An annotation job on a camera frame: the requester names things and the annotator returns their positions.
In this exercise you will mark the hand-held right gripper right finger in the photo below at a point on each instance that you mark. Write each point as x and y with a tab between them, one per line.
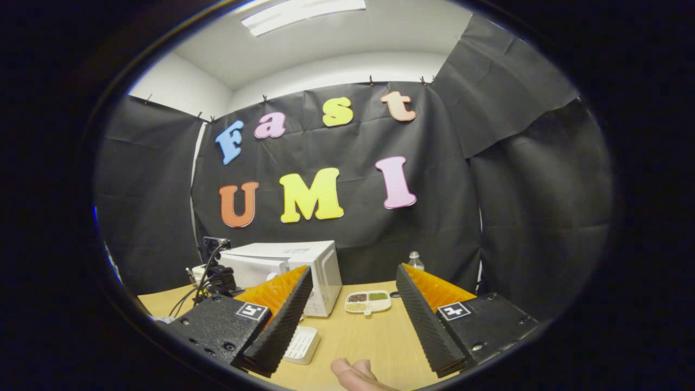
423	320

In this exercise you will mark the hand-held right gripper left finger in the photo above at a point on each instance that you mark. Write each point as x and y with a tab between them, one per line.
285	320

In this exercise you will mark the white microwave oven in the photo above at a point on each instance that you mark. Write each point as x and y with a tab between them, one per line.
320	266

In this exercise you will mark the white rectangular tray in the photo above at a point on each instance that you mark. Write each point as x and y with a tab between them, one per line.
301	345

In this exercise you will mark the white sectioned grain dish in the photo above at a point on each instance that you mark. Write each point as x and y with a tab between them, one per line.
368	303

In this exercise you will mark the green drink bottle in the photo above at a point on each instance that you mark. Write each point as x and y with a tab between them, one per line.
416	262

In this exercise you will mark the black backdrop cloth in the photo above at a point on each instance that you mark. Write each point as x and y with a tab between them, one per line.
516	217

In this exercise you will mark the row of black cloth clips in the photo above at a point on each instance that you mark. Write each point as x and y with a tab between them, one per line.
371	81

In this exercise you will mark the ceiling light panel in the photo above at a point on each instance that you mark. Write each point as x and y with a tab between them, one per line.
304	13

